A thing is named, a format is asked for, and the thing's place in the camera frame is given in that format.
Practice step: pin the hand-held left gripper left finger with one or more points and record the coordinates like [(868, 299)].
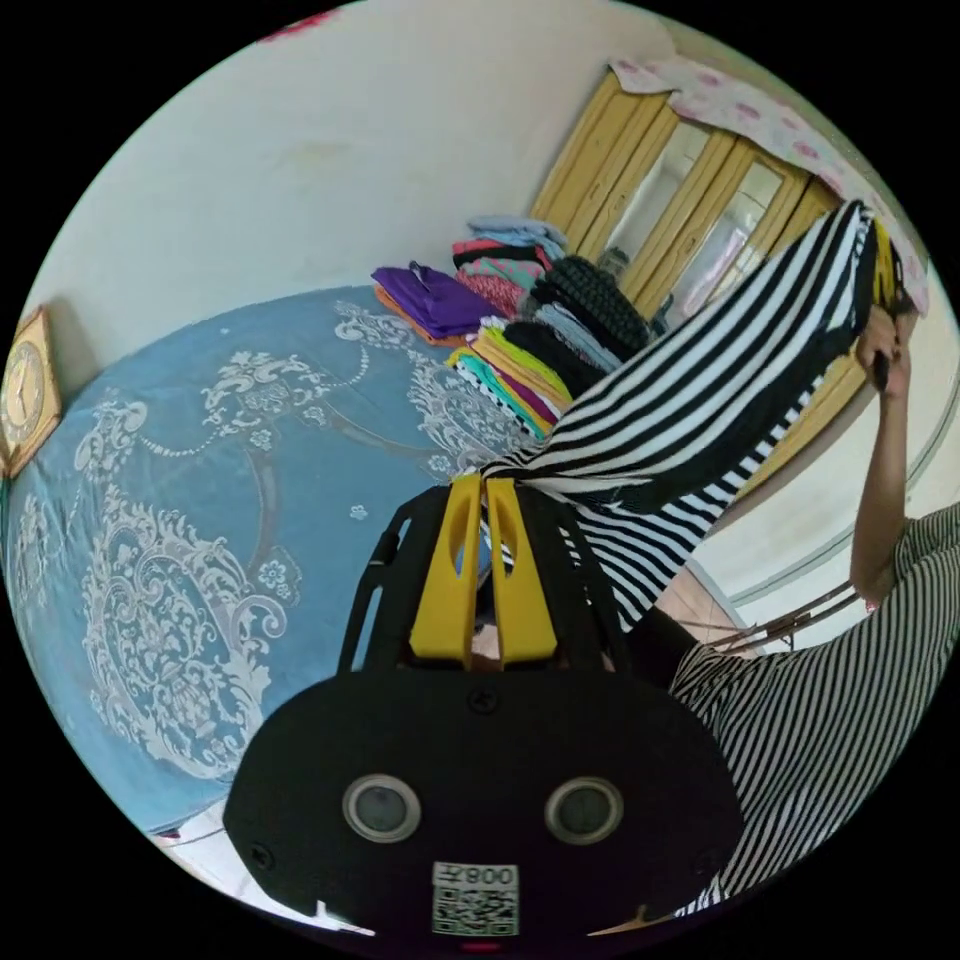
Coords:
[(437, 600)]

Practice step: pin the pile of clothes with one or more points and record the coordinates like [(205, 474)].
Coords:
[(525, 322)]

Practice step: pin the wooden framed clock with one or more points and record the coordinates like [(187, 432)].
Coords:
[(26, 390)]

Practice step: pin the yellow wooden cupboard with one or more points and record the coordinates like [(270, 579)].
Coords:
[(712, 217)]

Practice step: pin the person's right forearm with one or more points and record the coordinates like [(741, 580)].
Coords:
[(877, 495)]

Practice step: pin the floral pink white cloth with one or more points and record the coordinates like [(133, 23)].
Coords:
[(765, 112)]

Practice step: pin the black and white striped vest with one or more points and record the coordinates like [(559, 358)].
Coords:
[(675, 427)]

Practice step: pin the bed with blue patterned sheet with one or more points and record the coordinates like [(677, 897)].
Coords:
[(225, 480)]

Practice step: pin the person's right hand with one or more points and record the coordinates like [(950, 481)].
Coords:
[(885, 341)]

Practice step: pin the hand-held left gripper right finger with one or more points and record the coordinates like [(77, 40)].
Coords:
[(523, 600)]

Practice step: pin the person's body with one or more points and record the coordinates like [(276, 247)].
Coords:
[(825, 720)]

